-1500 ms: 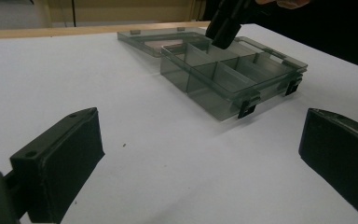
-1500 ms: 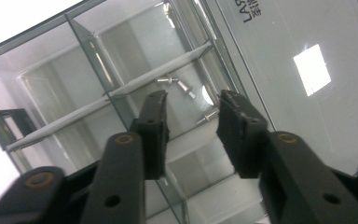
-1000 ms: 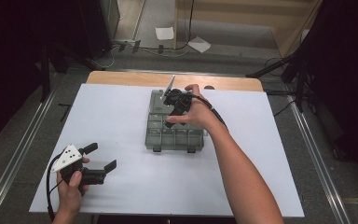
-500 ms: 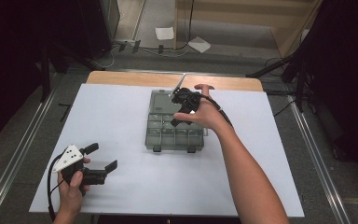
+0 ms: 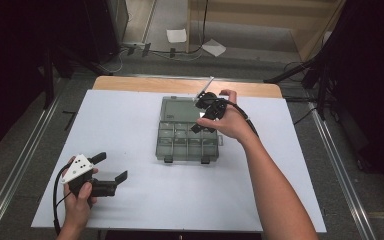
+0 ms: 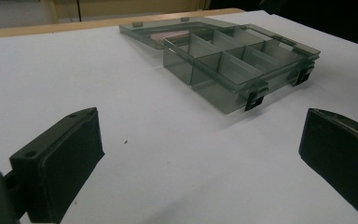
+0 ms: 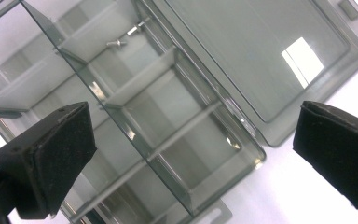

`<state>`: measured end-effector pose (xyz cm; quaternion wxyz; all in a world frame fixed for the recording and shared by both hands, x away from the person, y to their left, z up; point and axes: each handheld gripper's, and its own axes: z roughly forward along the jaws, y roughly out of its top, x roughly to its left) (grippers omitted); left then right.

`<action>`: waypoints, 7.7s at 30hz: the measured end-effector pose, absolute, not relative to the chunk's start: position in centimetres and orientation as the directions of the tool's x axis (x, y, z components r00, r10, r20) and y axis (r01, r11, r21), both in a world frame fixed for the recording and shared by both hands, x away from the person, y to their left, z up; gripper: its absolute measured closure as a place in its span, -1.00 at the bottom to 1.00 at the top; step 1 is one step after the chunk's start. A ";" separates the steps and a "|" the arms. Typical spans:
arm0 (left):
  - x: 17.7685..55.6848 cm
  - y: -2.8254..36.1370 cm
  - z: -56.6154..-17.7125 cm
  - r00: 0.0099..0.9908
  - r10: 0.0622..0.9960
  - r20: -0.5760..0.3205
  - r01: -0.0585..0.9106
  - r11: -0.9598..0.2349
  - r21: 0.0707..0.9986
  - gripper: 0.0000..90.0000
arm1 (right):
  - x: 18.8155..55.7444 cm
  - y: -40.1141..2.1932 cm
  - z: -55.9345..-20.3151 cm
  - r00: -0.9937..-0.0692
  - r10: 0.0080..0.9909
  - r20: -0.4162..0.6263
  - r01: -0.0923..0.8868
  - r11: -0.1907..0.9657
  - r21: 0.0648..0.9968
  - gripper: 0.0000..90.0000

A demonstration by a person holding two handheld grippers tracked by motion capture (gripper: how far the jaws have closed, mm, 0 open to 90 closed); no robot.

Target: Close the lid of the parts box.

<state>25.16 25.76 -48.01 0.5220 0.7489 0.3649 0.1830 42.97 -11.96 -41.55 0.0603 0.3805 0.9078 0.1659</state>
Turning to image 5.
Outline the grey clear compartment storage box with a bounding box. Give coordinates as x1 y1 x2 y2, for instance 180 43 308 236
155 95 224 165

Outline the dark curtain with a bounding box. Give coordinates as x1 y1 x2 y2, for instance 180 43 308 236
0 0 91 161
326 0 384 198

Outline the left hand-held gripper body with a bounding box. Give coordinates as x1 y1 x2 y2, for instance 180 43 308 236
60 153 118 201

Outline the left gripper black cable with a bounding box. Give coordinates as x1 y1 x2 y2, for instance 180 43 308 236
52 163 73 236

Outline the person's right hand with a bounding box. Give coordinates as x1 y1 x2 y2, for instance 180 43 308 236
195 89 258 145

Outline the white power strip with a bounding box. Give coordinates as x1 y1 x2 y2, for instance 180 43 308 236
119 41 148 48

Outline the light wooden panel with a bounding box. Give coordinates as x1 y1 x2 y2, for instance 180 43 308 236
186 0 348 63

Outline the black metal stand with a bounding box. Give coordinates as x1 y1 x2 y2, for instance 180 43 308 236
263 56 333 121

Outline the dark cabinet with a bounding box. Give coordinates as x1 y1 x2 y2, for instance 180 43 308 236
79 0 130 64

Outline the metal floor rail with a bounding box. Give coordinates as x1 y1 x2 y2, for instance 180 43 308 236
308 101 378 240
0 96 63 240

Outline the hanging black cable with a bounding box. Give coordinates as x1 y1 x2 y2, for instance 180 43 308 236
146 0 211 56

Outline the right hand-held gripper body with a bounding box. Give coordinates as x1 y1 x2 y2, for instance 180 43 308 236
192 76 229 126

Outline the person's left hand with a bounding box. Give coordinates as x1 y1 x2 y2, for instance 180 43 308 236
63 156 100 232

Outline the square white paper sheet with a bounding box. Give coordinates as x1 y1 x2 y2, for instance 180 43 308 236
165 28 188 44

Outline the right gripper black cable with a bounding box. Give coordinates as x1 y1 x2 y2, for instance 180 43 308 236
225 99 260 138

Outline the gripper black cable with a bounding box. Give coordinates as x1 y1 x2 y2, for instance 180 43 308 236
225 99 260 138
52 163 73 236

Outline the white table mat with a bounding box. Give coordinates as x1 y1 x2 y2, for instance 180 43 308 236
30 89 328 234

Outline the creased white paper sheet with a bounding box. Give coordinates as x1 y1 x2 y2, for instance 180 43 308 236
201 38 227 58

